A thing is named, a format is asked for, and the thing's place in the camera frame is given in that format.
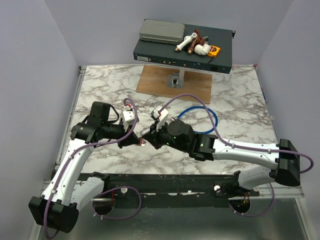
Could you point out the black mounting base plate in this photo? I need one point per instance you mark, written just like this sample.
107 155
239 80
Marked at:
162 191

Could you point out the brown pipe fitting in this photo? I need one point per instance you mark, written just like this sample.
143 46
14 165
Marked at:
198 40

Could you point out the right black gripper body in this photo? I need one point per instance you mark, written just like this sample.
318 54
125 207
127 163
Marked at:
162 137

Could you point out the yellow tape measure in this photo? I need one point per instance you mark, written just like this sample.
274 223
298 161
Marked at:
214 51

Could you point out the red cable padlock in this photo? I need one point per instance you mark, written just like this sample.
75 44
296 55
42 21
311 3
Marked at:
142 142

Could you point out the wooden base board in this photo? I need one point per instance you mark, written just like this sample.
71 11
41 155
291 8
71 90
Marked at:
153 81

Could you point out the metal bracket with lock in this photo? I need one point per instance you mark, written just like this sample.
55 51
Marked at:
174 81

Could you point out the blue cable lock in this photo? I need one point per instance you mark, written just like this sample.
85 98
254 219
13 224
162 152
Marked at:
216 121

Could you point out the white pvc pipe fitting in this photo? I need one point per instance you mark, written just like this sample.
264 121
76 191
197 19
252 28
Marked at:
187 39

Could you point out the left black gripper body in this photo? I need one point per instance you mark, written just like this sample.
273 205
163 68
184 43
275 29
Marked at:
116 131

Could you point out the dark blue network switch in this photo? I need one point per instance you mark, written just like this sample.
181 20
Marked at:
162 53

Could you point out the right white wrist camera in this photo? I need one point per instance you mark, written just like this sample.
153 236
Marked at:
160 116

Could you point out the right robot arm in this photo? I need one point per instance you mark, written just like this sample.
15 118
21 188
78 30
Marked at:
275 162

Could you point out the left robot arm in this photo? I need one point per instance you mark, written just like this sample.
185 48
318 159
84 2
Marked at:
59 205

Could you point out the white pvc elbow fitting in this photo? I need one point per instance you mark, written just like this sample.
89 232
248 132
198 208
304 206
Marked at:
202 50

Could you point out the grey plastic tool case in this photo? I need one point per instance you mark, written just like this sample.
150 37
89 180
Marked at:
164 32

